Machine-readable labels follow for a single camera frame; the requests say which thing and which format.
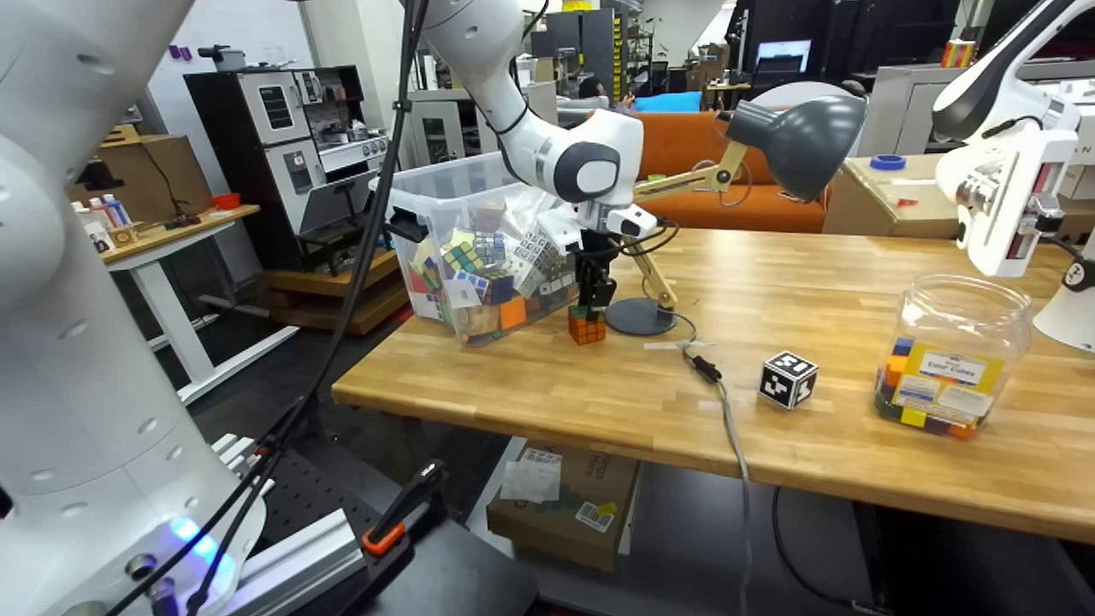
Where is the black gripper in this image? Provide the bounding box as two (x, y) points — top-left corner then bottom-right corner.
(571, 230), (625, 316)

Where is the red green orange Rubik's cube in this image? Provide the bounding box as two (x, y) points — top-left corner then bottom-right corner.
(565, 301), (611, 349)

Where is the clear plastic storage box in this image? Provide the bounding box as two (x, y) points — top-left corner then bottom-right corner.
(385, 150), (586, 347)

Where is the orange faced Rubik's cube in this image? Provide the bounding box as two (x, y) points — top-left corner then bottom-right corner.
(495, 290), (533, 334)

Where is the black box latch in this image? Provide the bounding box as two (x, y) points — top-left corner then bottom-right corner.
(385, 211), (431, 246)

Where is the cardboard box with labels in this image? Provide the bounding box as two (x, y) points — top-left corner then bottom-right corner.
(487, 441), (642, 575)

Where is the brown cardboard box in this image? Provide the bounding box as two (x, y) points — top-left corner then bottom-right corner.
(95, 134), (188, 230)

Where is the orange sofa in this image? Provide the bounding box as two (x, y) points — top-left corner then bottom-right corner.
(638, 111), (833, 235)

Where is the black white marker tag cube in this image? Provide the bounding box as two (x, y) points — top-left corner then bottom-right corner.
(756, 347), (825, 415)

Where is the wooden pallet shelf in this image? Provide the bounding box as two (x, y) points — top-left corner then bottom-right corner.
(262, 246), (409, 341)

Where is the black orange clamp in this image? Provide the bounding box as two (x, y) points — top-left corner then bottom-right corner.
(358, 457), (450, 561)

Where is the wooden side table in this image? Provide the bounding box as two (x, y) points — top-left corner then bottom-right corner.
(821, 150), (971, 238)

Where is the white storage cabinet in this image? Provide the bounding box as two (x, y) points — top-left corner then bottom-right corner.
(851, 61), (971, 161)

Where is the black white equipment rack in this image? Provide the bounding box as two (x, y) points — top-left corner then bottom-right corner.
(181, 65), (403, 278)

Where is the clear jar of coloured blocks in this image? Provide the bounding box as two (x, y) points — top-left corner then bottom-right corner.
(873, 269), (1038, 444)

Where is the wooden desk with white legs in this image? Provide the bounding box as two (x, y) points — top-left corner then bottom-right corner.
(105, 203), (286, 407)

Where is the white machine with black trim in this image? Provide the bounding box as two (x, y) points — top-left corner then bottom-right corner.
(928, 0), (1095, 356)

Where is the row of small books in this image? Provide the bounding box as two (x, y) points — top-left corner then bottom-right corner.
(93, 188), (137, 242)

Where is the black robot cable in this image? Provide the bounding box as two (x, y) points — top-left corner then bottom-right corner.
(105, 0), (435, 616)

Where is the aluminium rail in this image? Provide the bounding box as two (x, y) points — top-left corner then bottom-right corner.
(219, 505), (368, 616)

